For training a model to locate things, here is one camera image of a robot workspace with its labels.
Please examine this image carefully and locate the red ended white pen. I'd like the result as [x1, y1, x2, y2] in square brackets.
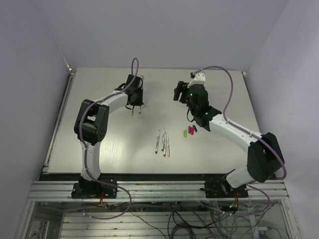
[163, 137, 167, 157]

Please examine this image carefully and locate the blue ended white pen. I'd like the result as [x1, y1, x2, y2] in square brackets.
[155, 129, 160, 154]

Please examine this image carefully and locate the orange ended white pen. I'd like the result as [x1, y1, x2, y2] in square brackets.
[166, 133, 170, 157]

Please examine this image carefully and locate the purple ended white pen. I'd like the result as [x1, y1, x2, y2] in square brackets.
[161, 128, 166, 152]

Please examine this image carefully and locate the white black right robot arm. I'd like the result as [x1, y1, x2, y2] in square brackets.
[173, 81, 285, 197]

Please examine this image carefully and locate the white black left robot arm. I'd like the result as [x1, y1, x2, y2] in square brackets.
[74, 74, 144, 198]

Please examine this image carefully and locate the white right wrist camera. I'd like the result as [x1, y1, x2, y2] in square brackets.
[187, 71, 206, 88]

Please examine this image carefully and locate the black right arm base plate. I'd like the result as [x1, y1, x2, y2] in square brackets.
[199, 181, 248, 199]

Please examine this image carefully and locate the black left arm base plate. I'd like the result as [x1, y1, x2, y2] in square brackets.
[71, 180, 117, 199]

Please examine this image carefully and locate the aluminium extrusion frame rail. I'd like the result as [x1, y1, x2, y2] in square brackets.
[27, 180, 289, 202]

